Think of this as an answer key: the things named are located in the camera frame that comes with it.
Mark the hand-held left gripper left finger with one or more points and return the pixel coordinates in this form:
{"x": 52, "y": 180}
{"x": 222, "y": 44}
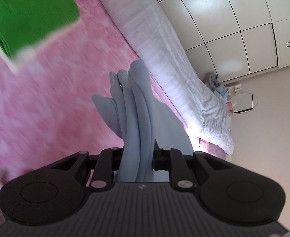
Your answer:
{"x": 110, "y": 158}

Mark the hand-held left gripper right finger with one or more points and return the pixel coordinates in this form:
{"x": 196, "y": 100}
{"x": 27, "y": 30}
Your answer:
{"x": 159, "y": 160}

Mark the light blue sweatshirt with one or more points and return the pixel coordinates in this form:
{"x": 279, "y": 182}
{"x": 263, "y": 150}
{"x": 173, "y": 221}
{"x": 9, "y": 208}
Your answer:
{"x": 140, "y": 118}

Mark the blue clothes heap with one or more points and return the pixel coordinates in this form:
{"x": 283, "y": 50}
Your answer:
{"x": 216, "y": 84}

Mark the pink floral blanket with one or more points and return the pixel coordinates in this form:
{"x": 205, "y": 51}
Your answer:
{"x": 61, "y": 103}

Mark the oval mirror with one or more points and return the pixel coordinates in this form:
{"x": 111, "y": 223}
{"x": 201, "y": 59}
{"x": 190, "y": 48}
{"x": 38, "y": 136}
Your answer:
{"x": 243, "y": 102}

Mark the small white shelf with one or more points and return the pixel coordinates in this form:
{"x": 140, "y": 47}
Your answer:
{"x": 236, "y": 90}

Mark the striped white duvet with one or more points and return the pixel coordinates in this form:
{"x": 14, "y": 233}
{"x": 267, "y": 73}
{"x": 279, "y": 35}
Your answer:
{"x": 159, "y": 42}

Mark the folded white cloth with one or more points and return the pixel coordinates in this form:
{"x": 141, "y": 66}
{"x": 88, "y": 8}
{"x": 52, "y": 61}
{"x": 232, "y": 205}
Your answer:
{"x": 23, "y": 55}

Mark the cream wardrobe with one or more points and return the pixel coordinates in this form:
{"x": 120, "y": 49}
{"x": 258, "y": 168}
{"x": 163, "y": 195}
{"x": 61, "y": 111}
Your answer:
{"x": 221, "y": 17}

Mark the folded green knit cloth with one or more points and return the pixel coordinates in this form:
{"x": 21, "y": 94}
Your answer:
{"x": 28, "y": 17}

